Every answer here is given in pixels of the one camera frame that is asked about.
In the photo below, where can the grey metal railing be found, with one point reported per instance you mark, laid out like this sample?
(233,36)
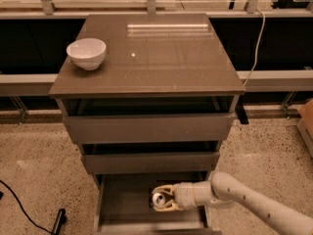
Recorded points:
(274,80)

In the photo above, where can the grey drawer cabinet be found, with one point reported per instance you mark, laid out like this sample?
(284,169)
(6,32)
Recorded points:
(155,66)

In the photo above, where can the white ceramic bowl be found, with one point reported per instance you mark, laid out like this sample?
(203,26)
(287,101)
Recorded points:
(87,53)

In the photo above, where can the grey top drawer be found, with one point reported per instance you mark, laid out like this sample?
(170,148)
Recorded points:
(149,129)

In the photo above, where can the grey middle drawer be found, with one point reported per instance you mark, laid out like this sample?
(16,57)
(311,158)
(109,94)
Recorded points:
(150,162)

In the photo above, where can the cardboard box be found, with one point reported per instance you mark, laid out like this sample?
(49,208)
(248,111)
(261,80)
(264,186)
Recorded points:
(305,125)

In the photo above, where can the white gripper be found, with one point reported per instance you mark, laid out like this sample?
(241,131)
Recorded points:
(185,196)

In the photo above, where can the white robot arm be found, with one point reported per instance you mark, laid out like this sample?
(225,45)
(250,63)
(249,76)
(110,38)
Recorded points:
(220,191)

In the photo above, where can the redbull can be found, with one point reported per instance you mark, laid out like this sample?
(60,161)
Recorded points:
(158,199)

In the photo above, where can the grey open bottom drawer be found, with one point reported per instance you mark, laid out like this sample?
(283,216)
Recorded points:
(125,207)

